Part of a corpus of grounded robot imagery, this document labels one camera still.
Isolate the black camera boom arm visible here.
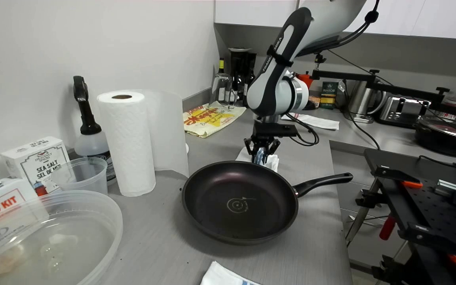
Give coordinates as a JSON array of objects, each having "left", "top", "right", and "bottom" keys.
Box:
[{"left": 313, "top": 68, "right": 456, "bottom": 120}]

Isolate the green yellow carton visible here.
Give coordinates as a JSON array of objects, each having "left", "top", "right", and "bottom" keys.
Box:
[{"left": 321, "top": 77, "right": 347, "bottom": 111}]

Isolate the white first aid kit box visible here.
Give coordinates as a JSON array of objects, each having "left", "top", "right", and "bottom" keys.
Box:
[{"left": 0, "top": 177, "right": 51, "bottom": 250}]

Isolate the black frying pan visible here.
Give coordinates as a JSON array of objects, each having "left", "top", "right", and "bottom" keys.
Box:
[{"left": 181, "top": 160, "right": 355, "bottom": 245}]

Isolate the white wall cabinet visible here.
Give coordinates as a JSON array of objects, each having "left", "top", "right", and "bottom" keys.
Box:
[{"left": 213, "top": 0, "right": 456, "bottom": 43}]

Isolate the white sea salt box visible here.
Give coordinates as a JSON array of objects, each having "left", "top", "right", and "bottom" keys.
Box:
[{"left": 0, "top": 134, "right": 78, "bottom": 196}]

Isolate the small clear plastic cup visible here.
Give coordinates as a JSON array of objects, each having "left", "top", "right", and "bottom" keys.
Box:
[{"left": 67, "top": 155, "right": 110, "bottom": 196}]

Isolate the yellow red printed bag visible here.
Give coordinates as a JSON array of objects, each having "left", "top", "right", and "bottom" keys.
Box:
[{"left": 181, "top": 101, "right": 248, "bottom": 141}]

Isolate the black coffee maker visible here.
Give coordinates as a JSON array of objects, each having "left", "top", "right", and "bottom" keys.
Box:
[{"left": 226, "top": 46, "right": 259, "bottom": 104}]

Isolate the large clear plastic bowl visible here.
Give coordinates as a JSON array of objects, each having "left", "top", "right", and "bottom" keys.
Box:
[{"left": 0, "top": 188, "right": 126, "bottom": 285}]

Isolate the black lidded skillet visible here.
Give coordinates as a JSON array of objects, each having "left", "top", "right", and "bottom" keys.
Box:
[{"left": 416, "top": 111, "right": 456, "bottom": 158}]

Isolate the spray bottle with black trigger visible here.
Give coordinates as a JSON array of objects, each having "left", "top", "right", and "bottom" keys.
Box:
[{"left": 72, "top": 74, "right": 112, "bottom": 158}]

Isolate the black perforated workbench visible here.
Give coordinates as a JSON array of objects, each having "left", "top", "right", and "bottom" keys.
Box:
[{"left": 363, "top": 147, "right": 456, "bottom": 285}]

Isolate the red-handled clamp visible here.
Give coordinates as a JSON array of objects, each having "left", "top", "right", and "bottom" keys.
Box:
[{"left": 344, "top": 203, "right": 400, "bottom": 248}]

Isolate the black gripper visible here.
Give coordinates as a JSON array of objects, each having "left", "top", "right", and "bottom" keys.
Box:
[{"left": 243, "top": 119, "right": 298, "bottom": 168}]

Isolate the steel toaster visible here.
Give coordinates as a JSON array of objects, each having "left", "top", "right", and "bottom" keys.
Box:
[{"left": 379, "top": 93, "right": 433, "bottom": 127}]

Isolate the steel kettle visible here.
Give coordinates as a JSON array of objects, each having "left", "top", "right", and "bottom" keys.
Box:
[{"left": 347, "top": 81, "right": 385, "bottom": 120}]

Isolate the white paper towel roll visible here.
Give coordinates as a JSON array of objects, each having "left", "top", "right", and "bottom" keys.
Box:
[{"left": 97, "top": 89, "right": 191, "bottom": 198}]

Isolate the small folded white blue-striped towel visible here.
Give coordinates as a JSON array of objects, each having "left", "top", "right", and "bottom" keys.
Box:
[{"left": 200, "top": 260, "right": 262, "bottom": 285}]

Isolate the white paper packet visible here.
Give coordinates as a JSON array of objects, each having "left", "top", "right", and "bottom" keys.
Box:
[{"left": 294, "top": 111, "right": 343, "bottom": 133}]

